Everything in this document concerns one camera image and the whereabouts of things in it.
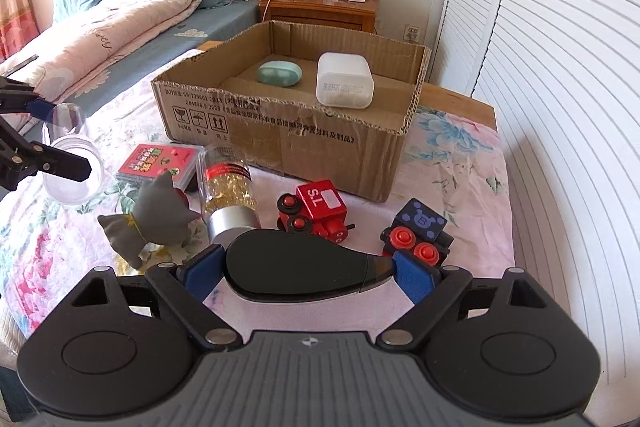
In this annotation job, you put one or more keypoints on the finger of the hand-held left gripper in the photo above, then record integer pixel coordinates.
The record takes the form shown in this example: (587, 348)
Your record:
(65, 162)
(40, 108)

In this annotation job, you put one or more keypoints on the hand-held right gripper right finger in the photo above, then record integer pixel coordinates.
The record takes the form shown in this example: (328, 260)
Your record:
(415, 277)

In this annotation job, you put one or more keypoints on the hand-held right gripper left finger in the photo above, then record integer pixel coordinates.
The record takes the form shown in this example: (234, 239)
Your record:
(205, 272)

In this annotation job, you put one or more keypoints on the clear glass cup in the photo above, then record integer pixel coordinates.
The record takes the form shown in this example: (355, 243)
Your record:
(66, 117)

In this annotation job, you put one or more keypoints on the dark blue toy train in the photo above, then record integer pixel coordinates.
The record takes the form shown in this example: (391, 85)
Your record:
(422, 219)

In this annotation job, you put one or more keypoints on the grey cat toy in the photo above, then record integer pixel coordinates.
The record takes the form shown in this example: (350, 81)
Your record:
(155, 212)

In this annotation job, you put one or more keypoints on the clear bottle of gold capsules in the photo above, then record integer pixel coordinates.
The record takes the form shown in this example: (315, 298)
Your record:
(227, 187)

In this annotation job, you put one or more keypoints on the red card box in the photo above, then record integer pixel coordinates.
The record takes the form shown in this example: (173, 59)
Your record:
(155, 159)

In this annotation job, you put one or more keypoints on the black computer mouse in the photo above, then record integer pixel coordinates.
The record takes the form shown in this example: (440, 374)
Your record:
(300, 264)

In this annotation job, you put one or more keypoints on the red toy train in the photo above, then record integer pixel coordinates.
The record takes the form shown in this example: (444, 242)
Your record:
(320, 202)

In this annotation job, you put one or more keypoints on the cardboard box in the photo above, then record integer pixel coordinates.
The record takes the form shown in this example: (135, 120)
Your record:
(300, 147)

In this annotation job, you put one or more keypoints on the floral printed sheet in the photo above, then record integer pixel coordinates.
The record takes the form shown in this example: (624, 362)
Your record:
(450, 187)

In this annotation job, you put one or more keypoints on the pink quilt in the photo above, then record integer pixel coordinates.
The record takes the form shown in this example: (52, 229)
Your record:
(115, 22)

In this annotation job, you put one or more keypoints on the blue bed sheet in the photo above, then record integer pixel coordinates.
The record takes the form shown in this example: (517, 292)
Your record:
(200, 27)

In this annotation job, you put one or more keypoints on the white plastic container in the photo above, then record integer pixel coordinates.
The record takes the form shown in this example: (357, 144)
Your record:
(345, 77)

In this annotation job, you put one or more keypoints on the teal oval case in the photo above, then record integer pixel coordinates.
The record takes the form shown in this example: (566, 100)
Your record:
(279, 73)

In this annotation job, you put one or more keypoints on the wide white louvered door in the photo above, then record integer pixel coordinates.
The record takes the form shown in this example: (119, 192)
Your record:
(575, 107)

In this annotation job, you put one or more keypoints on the wooden nightstand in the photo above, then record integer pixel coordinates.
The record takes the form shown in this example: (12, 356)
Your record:
(320, 12)

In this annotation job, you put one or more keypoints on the wall outlet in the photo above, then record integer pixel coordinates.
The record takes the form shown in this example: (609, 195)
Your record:
(412, 33)

